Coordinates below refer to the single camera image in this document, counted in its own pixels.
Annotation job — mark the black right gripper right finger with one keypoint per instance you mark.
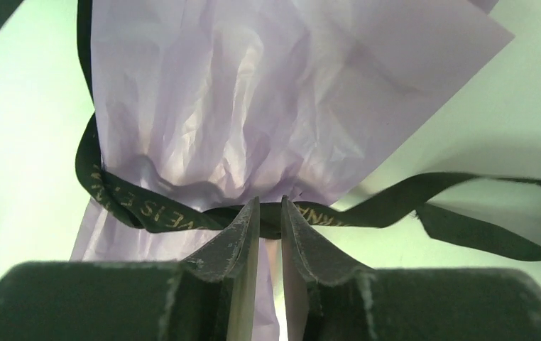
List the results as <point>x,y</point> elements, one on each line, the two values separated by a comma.
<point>347,300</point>

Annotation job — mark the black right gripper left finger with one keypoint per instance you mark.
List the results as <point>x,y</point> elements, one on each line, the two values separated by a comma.
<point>207,296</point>

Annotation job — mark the black ribbon with gold text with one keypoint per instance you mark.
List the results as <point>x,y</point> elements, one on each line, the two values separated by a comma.
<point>157,212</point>

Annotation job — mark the flower bouquet purple paper wrap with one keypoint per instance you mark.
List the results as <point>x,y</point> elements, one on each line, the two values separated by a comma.
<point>270,103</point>

